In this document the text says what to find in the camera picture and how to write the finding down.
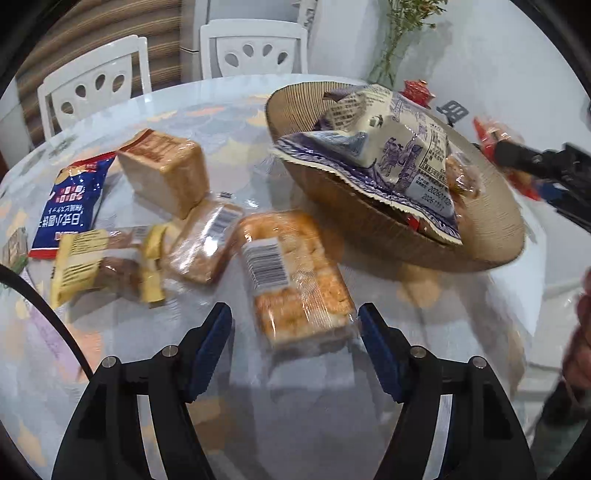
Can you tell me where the black cable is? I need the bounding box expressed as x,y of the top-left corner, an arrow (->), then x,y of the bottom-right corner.
0,264 -> 95,384

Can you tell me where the person's right hand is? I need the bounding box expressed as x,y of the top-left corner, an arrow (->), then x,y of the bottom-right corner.
563,268 -> 591,384

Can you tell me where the brown toast packet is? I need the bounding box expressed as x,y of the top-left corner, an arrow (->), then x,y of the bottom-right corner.
115,128 -> 208,220

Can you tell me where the yellow cake packet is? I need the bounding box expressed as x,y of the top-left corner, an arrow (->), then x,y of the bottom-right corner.
51,224 -> 168,309

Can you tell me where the purple white snack packet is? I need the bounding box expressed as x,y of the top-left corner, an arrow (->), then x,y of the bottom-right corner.
272,84 -> 463,245

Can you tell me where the red teacup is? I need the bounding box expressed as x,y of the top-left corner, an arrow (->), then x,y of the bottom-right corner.
402,79 -> 437,108

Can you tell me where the glass vase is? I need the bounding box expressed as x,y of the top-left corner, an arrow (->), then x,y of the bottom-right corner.
369,41 -> 408,88

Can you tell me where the blue snack packet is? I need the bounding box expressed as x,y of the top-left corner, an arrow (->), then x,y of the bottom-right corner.
28,154 -> 116,259

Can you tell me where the striped window blind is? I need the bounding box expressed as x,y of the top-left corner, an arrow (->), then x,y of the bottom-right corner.
16,0 -> 185,134

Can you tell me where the white chair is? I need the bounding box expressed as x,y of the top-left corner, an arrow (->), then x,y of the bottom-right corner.
199,18 -> 309,80
37,34 -> 153,139

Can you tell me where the small clear cake packet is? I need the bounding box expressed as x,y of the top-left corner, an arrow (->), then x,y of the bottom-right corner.
168,198 -> 243,284

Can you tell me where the red orange snack packet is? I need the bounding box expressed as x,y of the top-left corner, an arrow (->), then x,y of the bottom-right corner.
473,117 -> 541,200

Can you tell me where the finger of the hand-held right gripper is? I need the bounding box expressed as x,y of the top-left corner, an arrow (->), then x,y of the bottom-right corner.
496,140 -> 555,178
538,182 -> 571,204

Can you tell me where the dried flower bunch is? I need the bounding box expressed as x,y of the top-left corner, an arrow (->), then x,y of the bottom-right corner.
369,0 -> 446,61

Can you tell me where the clear square cracker packet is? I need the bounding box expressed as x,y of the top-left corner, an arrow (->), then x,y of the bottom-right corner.
238,210 -> 358,354

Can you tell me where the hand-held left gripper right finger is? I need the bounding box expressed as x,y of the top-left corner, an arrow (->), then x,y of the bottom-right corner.
358,302 -> 539,480

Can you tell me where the person's right forearm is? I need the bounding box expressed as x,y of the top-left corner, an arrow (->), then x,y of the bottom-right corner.
531,381 -> 591,467

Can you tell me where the brown ribbed bowl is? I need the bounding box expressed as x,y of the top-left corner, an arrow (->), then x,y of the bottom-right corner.
265,82 -> 527,271

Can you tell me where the grey refrigerator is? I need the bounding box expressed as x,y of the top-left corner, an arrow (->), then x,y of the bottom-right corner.
180,0 -> 319,51

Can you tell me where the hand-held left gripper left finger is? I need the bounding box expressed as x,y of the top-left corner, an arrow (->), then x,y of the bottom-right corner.
51,302 -> 233,480

